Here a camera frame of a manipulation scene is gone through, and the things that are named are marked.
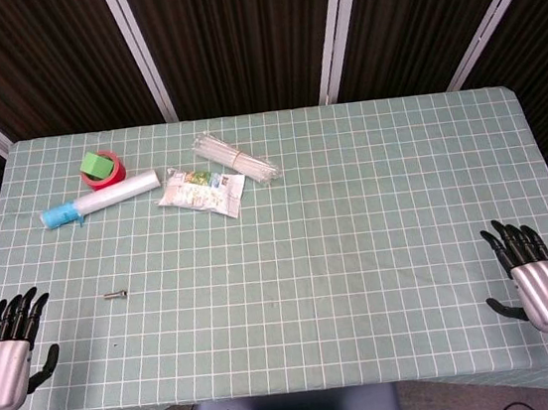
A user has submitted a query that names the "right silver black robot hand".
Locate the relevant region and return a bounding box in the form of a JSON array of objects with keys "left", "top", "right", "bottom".
[{"left": 476, "top": 213, "right": 548, "bottom": 342}]

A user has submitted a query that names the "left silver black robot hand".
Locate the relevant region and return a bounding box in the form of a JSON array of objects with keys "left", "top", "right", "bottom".
[{"left": 0, "top": 284, "right": 68, "bottom": 410}]

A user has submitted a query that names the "white tube with blue cap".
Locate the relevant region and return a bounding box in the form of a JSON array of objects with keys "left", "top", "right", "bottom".
[{"left": 37, "top": 167, "right": 166, "bottom": 232}]

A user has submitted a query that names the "red tape roll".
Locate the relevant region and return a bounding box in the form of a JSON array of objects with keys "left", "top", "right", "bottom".
[{"left": 77, "top": 149, "right": 129, "bottom": 193}]

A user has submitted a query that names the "green foam block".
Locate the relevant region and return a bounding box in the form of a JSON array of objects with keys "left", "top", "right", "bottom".
[{"left": 77, "top": 148, "right": 118, "bottom": 182}]

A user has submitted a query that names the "printed plastic snack packet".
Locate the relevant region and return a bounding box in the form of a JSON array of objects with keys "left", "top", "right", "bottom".
[{"left": 152, "top": 158, "right": 251, "bottom": 229}]

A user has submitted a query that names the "green checkered tablecloth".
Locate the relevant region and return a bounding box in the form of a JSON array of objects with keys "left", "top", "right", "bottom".
[{"left": 0, "top": 75, "right": 548, "bottom": 410}]

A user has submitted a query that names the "bundle of clear straws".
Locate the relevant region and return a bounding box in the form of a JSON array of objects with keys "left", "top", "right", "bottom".
[{"left": 190, "top": 123, "right": 283, "bottom": 195}]

